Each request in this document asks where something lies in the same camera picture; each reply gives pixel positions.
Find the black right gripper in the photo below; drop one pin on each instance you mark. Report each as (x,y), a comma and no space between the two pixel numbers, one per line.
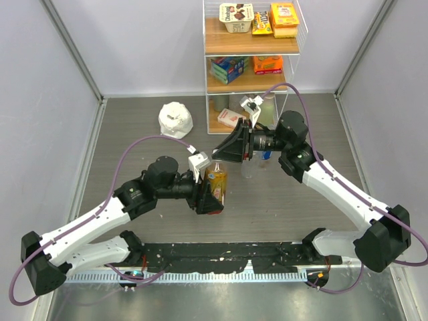
(235,148)

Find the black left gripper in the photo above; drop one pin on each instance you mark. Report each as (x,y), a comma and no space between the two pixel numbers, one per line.
(202,201)

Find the small clear bottle blue cap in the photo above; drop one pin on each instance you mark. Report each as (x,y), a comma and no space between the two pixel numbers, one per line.
(250,167)

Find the amber drink bottle red label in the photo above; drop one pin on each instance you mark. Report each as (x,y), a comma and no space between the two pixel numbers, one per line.
(216,174)

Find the clear Pepsi bottle blue label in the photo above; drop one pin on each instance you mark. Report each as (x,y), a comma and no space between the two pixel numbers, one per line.
(266,159)

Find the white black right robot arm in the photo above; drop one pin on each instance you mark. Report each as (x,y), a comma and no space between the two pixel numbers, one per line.
(379,238)

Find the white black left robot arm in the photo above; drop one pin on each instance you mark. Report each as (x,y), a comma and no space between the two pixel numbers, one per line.
(51,258)

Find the white green bottle on shelf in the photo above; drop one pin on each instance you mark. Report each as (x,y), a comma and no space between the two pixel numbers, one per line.
(268,110)

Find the white red tissue box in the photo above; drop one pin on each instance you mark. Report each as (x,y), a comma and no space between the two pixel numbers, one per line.
(229,118)

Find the pale green cup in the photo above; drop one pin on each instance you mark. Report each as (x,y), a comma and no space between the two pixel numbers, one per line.
(221,102)

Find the clear plastic cup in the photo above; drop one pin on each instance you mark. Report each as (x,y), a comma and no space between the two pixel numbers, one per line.
(234,101)

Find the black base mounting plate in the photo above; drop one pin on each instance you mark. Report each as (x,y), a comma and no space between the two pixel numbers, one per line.
(228,258)

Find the white crumpled paper bag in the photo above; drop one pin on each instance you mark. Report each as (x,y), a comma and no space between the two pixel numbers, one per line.
(175,120)

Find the blue green box pack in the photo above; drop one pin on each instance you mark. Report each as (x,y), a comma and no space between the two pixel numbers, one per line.
(226,69)

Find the orange cracker box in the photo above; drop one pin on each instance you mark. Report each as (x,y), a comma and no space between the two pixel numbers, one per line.
(267,65)

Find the yellow candy bag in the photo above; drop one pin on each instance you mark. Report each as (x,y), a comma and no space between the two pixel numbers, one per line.
(261,24)

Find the white chocolate yogurt tub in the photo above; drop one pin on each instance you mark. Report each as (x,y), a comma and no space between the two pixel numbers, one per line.
(236,17)

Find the orange yellow sponge pack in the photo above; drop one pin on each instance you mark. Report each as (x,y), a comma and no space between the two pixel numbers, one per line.
(284,19)

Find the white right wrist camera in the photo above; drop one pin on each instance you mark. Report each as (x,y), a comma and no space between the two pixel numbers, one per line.
(252,107)

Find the slotted grey cable duct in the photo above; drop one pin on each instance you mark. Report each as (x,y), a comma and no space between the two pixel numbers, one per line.
(246,276)

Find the white wire wooden shelf rack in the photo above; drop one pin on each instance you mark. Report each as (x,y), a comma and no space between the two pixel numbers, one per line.
(218,42)

